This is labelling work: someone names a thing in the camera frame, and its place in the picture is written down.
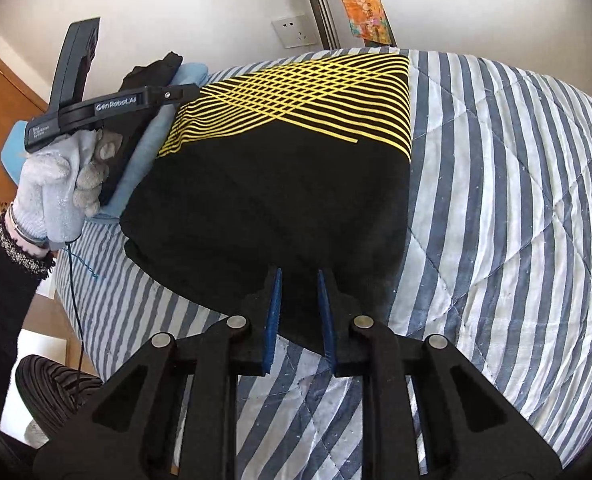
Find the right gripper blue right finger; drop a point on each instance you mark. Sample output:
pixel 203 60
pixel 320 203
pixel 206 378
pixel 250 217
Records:
pixel 343 350

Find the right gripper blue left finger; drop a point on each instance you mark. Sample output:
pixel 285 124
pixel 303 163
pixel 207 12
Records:
pixel 261 310

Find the black pants with yellow lines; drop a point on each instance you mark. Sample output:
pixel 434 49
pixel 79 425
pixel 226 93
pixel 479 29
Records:
pixel 303 166

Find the left white gloved hand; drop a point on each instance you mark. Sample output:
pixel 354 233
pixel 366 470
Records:
pixel 60 187

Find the folded black garment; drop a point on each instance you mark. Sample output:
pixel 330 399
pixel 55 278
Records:
pixel 158 73

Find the folded light blue garment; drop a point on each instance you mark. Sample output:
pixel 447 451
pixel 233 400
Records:
pixel 142 137

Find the black striped shoe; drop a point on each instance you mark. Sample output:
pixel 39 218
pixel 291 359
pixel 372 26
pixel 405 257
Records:
pixel 52 392

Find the white wall socket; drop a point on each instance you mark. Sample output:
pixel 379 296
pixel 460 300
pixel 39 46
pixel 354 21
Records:
pixel 295 32

